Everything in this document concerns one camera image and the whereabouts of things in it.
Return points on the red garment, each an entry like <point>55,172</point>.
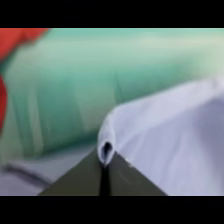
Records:
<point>13,40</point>

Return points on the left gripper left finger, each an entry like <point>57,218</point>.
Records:
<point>80,181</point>

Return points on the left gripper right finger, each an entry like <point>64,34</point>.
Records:
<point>130,181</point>

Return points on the lavender shirt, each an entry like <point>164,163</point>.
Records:
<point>173,140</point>

